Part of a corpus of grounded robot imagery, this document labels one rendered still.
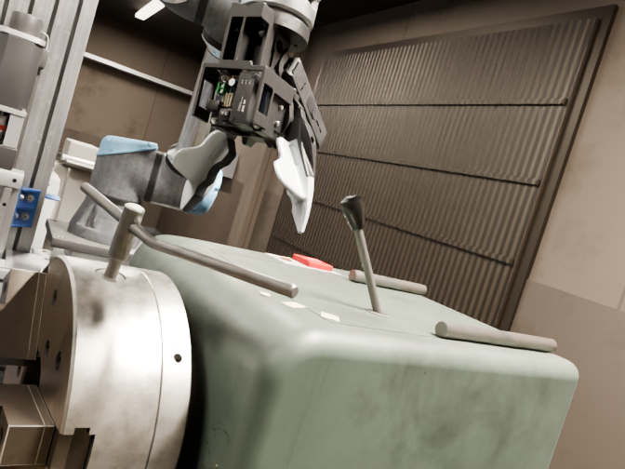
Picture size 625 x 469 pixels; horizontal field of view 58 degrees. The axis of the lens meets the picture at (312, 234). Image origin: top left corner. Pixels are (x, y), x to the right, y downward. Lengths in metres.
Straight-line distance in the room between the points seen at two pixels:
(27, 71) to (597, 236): 2.55
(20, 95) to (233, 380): 0.88
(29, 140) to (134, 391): 0.91
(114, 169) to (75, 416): 0.75
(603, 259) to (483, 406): 2.26
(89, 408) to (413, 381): 0.35
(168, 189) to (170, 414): 0.72
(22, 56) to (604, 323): 2.54
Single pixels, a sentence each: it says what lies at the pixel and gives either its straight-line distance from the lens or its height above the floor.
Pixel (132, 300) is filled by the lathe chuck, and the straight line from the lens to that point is 0.64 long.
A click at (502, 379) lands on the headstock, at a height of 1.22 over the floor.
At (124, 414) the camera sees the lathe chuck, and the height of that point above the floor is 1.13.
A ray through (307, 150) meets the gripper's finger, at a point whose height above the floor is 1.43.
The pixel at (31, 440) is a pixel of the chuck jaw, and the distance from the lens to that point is 0.61.
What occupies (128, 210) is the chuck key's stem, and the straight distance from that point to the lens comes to 0.63.
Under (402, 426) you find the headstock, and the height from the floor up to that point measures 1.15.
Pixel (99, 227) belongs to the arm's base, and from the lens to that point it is 1.25.
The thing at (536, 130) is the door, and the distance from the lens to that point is 3.43.
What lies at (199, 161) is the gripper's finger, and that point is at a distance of 0.60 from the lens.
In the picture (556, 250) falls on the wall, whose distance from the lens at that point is 3.18.
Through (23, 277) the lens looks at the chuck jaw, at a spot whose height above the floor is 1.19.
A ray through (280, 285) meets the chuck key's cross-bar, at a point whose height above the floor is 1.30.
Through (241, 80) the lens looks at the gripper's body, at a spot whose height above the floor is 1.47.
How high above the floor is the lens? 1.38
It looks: 4 degrees down
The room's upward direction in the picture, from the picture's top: 17 degrees clockwise
